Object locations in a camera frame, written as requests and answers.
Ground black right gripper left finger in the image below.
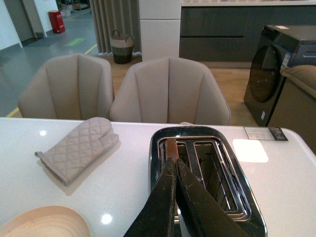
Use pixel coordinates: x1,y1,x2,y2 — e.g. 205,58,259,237
124,158,177,237

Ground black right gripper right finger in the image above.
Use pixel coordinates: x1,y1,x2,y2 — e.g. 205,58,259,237
176,159,249,237

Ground slice of toast bread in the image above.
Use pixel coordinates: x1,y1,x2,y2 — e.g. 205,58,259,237
165,138,179,163

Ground chrome two-slot toaster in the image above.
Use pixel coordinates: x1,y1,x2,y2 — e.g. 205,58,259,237
149,126,268,237

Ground black and white label card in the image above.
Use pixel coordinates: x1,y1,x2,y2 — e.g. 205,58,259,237
244,127,288,141

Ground beige quilted oven mitt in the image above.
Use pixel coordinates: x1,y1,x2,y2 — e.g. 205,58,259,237
35,117,119,185

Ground beige round plate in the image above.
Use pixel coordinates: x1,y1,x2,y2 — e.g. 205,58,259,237
0,205,92,237

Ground beige chair in middle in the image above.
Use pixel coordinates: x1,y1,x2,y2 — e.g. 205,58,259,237
110,57,231,125

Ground beige chair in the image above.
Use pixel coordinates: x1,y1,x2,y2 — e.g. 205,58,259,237
110,57,231,125
18,53,114,120

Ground beige cushioned seat at right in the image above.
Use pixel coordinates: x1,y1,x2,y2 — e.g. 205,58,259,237
269,65,316,152

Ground beige chair on left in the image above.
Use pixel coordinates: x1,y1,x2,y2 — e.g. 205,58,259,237
18,53,114,120

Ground woven laundry basket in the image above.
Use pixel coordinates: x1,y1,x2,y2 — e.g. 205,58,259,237
110,30,134,64

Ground grey kitchen cabinet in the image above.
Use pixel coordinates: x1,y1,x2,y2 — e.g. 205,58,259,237
179,1,316,62

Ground dark front-load washing machine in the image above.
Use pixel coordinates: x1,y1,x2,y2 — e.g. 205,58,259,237
244,25,316,126

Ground white column cabinet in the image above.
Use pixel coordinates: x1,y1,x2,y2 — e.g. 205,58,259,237
139,0,182,61

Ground beige curtain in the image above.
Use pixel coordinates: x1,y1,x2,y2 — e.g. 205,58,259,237
89,0,141,54

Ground red box on floor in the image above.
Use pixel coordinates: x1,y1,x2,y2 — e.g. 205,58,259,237
48,10,65,34

